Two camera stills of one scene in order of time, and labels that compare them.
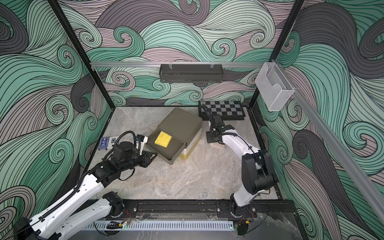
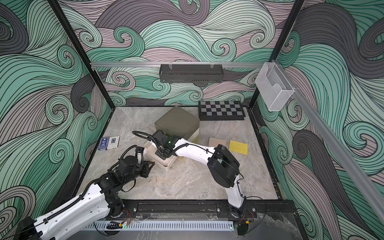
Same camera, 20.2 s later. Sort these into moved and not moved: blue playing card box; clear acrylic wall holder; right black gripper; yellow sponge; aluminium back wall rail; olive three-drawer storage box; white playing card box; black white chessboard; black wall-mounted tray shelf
Moved: olive three-drawer storage box; yellow sponge; right black gripper
Not moved: blue playing card box; clear acrylic wall holder; black white chessboard; aluminium back wall rail; white playing card box; black wall-mounted tray shelf
